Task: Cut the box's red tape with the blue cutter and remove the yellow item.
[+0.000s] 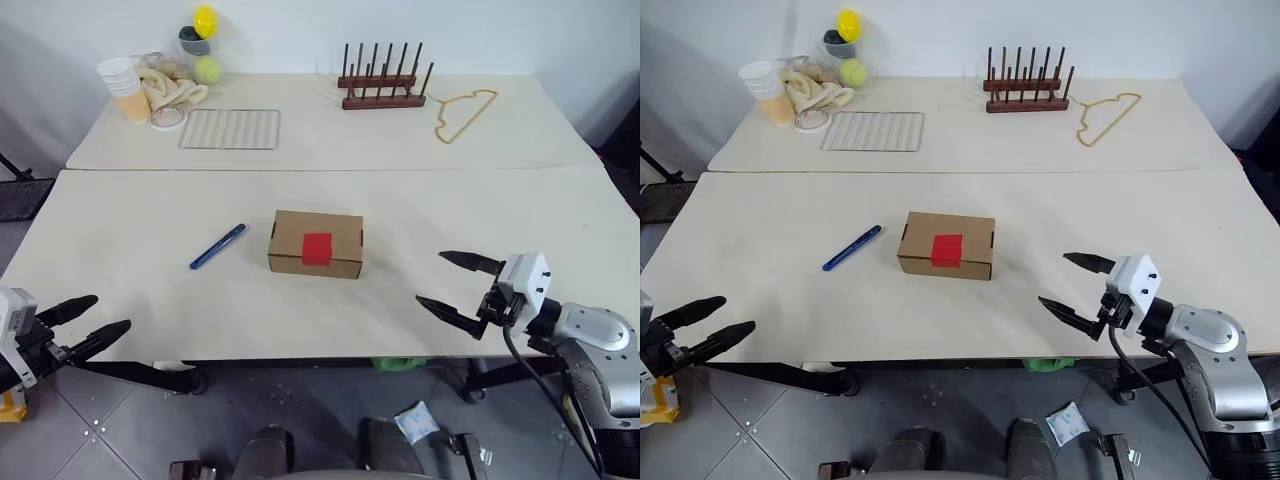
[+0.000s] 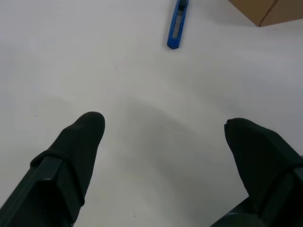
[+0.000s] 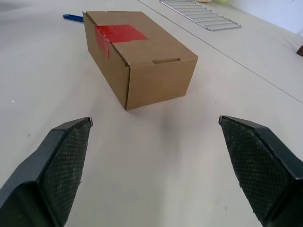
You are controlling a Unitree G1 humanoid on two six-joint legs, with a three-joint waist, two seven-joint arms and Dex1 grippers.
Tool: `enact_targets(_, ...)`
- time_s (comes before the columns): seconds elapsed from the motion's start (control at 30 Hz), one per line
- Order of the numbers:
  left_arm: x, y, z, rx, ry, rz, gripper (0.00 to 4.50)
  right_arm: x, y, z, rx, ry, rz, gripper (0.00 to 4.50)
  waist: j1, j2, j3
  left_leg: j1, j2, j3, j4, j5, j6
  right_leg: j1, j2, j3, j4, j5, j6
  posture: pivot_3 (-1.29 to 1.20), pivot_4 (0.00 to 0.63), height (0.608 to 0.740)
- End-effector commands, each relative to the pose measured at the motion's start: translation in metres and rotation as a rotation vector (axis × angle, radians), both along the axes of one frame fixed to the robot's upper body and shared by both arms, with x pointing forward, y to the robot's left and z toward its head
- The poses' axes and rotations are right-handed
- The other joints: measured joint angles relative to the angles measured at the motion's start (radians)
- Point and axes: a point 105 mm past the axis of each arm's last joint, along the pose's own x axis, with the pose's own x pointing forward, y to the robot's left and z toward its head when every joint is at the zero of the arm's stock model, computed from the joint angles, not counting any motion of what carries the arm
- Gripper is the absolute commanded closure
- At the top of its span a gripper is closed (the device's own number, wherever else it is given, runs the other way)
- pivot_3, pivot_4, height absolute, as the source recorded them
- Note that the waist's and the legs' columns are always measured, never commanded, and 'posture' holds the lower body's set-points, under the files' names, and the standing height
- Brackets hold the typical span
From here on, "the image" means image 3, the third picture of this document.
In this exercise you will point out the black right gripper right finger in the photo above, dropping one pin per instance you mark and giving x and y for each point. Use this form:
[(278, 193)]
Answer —
[(262, 170)]

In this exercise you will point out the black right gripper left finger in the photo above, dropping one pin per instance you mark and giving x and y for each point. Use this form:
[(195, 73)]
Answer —
[(45, 170)]

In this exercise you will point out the brown cardboard box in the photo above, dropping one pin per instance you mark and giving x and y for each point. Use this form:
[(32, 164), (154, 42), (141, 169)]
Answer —
[(142, 61)]

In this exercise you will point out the blue tool handle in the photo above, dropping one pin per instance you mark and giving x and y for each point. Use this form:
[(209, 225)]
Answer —
[(73, 18)]

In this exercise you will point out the dark brown wooden object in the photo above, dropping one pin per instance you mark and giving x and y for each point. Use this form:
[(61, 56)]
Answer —
[(300, 50)]

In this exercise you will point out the red sealing tape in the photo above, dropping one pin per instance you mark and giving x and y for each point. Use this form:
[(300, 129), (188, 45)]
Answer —
[(118, 35)]

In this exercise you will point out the yellow-green round fruit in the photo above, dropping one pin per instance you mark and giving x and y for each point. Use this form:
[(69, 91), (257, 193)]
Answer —
[(222, 1)]

